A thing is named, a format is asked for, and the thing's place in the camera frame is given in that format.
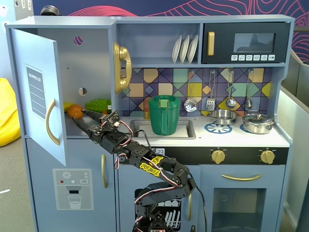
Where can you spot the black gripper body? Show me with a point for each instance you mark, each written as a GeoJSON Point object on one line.
{"type": "Point", "coordinates": [94, 127]}

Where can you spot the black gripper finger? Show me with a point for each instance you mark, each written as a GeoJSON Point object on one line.
{"type": "Point", "coordinates": [95, 115]}
{"type": "Point", "coordinates": [85, 126]}

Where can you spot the blue fridge door with chalkboard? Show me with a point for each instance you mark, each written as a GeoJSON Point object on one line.
{"type": "Point", "coordinates": [53, 84]}

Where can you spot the blue freezer door with dispenser print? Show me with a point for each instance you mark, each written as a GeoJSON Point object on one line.
{"type": "Point", "coordinates": [84, 217]}

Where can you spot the grey cabinet with switches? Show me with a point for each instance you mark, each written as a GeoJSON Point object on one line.
{"type": "Point", "coordinates": [23, 8]}

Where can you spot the black toy microwave door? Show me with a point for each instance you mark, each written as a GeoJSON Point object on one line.
{"type": "Point", "coordinates": [224, 43]}

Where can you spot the blue oven door with window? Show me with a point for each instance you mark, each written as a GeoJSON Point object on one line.
{"type": "Point", "coordinates": [275, 205]}

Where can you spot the green bumpy toy vegetable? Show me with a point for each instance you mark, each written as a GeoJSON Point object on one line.
{"type": "Point", "coordinates": [97, 105]}

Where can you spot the small orange toy carrot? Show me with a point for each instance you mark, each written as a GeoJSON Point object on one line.
{"type": "Point", "coordinates": [105, 111]}

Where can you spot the orange toy fruit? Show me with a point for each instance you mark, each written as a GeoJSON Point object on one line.
{"type": "Point", "coordinates": [74, 110]}

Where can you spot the digital clock display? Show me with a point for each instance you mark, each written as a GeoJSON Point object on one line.
{"type": "Point", "coordinates": [160, 151]}

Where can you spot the green plastic pitcher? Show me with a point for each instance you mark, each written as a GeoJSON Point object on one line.
{"type": "Point", "coordinates": [164, 118]}

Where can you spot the gold toy telephone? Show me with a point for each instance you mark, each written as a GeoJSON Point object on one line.
{"type": "Point", "coordinates": [122, 52]}

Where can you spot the yellow beanbag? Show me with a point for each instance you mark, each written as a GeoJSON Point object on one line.
{"type": "Point", "coordinates": [8, 116]}

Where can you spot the grey toy sink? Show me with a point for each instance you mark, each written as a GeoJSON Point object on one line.
{"type": "Point", "coordinates": [193, 131]}

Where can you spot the metal skimmer spoon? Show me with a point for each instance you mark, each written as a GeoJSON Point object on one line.
{"type": "Point", "coordinates": [190, 105]}

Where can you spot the blue toy kitchen unit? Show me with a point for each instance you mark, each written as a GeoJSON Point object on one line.
{"type": "Point", "coordinates": [72, 21]}

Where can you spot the white toy plate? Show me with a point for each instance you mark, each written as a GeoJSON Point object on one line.
{"type": "Point", "coordinates": [176, 49]}
{"type": "Point", "coordinates": [193, 48]}
{"type": "Point", "coordinates": [184, 49]}

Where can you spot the metal slotted spatula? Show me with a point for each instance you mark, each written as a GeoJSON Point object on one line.
{"type": "Point", "coordinates": [210, 104]}

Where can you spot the gold stove knob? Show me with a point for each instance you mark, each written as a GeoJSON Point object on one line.
{"type": "Point", "coordinates": [267, 157]}
{"type": "Point", "coordinates": [218, 156]}

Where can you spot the black round object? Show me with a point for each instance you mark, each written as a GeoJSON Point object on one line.
{"type": "Point", "coordinates": [49, 10]}

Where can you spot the steel frying pan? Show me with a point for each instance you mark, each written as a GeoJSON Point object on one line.
{"type": "Point", "coordinates": [224, 117]}

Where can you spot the metal ladle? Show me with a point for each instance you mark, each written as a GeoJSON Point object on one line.
{"type": "Point", "coordinates": [230, 103]}

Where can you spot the metal small spoon utensil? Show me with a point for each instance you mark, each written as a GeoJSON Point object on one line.
{"type": "Point", "coordinates": [249, 104]}

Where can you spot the steel pot with lid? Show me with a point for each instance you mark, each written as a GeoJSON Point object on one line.
{"type": "Point", "coordinates": [258, 124]}

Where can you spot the small wrist camera board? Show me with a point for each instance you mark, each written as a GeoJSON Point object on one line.
{"type": "Point", "coordinates": [113, 118]}

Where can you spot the white wall card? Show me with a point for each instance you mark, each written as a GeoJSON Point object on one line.
{"type": "Point", "coordinates": [5, 24]}
{"type": "Point", "coordinates": [3, 10]}

